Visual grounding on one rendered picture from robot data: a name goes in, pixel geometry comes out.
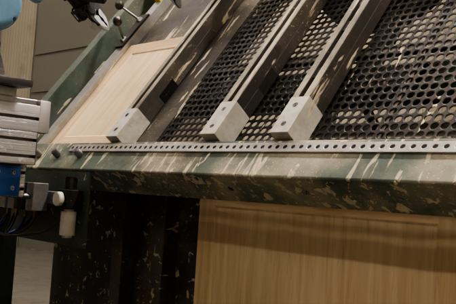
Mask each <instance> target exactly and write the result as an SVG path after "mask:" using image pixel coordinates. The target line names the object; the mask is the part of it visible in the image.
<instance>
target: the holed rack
mask: <svg viewBox="0 0 456 304"><path fill-rule="evenodd" d="M75 148H79V149H80V150H81V151H82V152H154V153H450V154H456V141H389V142H246V143H174V144H102V145H73V146H72V147H71V148H70V149H69V152H73V150H74V149H75Z"/></svg>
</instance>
